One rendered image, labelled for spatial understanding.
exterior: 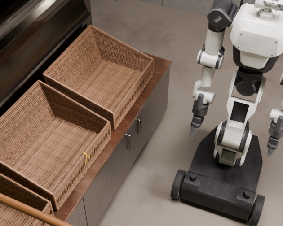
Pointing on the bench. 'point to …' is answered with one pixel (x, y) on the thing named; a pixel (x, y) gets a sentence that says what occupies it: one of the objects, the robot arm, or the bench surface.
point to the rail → (10, 17)
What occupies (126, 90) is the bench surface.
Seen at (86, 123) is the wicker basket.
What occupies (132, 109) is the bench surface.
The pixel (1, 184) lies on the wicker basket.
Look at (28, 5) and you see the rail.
